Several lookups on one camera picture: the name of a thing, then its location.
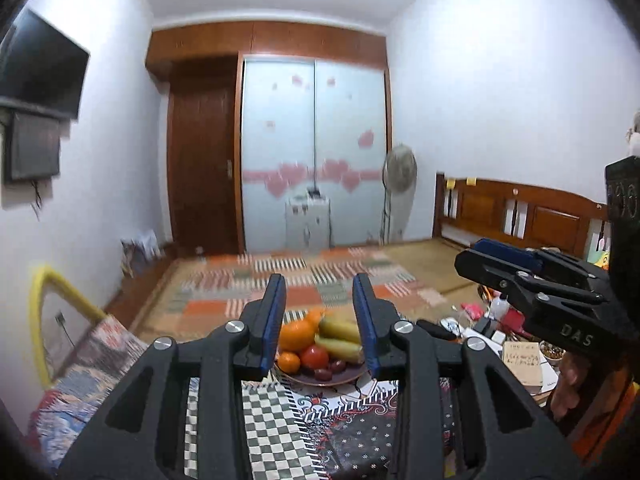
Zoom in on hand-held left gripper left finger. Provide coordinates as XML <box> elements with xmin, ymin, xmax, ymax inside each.
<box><xmin>52</xmin><ymin>274</ymin><xmax>287</xmax><ymax>480</ymax></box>

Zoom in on pink heart stickers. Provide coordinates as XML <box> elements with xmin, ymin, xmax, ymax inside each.
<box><xmin>244</xmin><ymin>74</ymin><xmax>384</xmax><ymax>199</ymax></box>

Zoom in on black wall-mounted box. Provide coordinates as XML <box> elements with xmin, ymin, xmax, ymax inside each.
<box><xmin>4</xmin><ymin>110</ymin><xmax>62</xmax><ymax>184</ymax></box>

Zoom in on purple round plate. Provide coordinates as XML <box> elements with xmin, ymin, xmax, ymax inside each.
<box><xmin>272</xmin><ymin>310</ymin><xmax>369</xmax><ymax>387</ymax></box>

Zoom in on frosted glass sliding wardrobe doors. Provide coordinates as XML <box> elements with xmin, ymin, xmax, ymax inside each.
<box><xmin>240</xmin><ymin>55</ymin><xmax>392</xmax><ymax>254</ymax></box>

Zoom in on beige book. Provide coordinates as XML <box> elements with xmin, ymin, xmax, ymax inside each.
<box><xmin>501</xmin><ymin>341</ymin><xmax>546</xmax><ymax>394</ymax></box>

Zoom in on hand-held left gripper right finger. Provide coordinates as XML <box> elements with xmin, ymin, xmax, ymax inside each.
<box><xmin>352</xmin><ymin>273</ymin><xmax>583</xmax><ymax>480</ymax></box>

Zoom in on wooden bed side rail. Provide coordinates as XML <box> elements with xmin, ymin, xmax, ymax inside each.
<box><xmin>104</xmin><ymin>255</ymin><xmax>177</xmax><ymax>329</ymax></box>

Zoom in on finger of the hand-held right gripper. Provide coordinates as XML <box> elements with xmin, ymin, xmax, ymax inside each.
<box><xmin>471</xmin><ymin>238</ymin><xmax>609</xmax><ymax>292</ymax></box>
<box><xmin>454</xmin><ymin>249</ymin><xmax>608</xmax><ymax>312</ymax></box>

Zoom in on person's right forearm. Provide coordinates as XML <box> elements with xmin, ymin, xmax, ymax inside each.
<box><xmin>570</xmin><ymin>375</ymin><xmax>640</xmax><ymax>467</ymax></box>

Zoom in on patchwork printed blanket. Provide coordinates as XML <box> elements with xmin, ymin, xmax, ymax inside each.
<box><xmin>30</xmin><ymin>252</ymin><xmax>457</xmax><ymax>480</ymax></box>

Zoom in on brown wooden door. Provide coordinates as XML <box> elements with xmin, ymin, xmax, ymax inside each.
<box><xmin>167</xmin><ymin>77</ymin><xmax>242</xmax><ymax>257</ymax></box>

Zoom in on wooden headboard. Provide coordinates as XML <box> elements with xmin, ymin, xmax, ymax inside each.
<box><xmin>434</xmin><ymin>172</ymin><xmax>614</xmax><ymax>262</ymax></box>

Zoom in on person's right hand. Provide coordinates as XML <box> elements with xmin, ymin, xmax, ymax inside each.
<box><xmin>547</xmin><ymin>352</ymin><xmax>626</xmax><ymax>436</ymax></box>

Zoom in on patterned bag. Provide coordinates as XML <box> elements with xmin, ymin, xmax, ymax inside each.
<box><xmin>120</xmin><ymin>230</ymin><xmax>161</xmax><ymax>277</ymax></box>

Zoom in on white standing fan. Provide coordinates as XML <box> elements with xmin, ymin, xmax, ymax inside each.
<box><xmin>381</xmin><ymin>144</ymin><xmax>419</xmax><ymax>244</ymax></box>

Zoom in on red tomato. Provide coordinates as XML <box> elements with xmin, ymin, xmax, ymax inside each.
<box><xmin>300</xmin><ymin>345</ymin><xmax>330</xmax><ymax>370</ymax></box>

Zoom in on wooden overhead cabinet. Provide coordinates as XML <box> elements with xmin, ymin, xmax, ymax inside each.
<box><xmin>146</xmin><ymin>20</ymin><xmax>390</xmax><ymax>79</ymax></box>

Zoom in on black wall television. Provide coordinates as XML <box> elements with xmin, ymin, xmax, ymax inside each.
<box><xmin>0</xmin><ymin>7</ymin><xmax>91</xmax><ymax>121</ymax></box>

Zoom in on large orange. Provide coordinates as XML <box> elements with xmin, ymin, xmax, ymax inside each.
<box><xmin>277</xmin><ymin>320</ymin><xmax>317</xmax><ymax>354</ymax></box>

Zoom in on white small appliance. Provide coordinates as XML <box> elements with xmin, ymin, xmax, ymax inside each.
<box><xmin>285</xmin><ymin>187</ymin><xmax>332</xmax><ymax>251</ymax></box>

